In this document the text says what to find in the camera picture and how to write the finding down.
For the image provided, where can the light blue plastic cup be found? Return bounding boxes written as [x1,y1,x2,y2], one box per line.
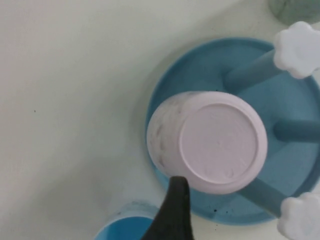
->
[92,199,161,240]

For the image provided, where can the blue cup stand white caps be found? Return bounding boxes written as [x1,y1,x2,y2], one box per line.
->
[144,21,320,240]

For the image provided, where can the pink plastic cup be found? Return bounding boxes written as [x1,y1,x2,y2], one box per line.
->
[146,90,269,196]

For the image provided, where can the green plastic cup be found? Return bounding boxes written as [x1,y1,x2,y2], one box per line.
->
[268,0,320,26]

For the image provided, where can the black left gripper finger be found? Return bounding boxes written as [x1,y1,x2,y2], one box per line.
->
[141,175,196,240]

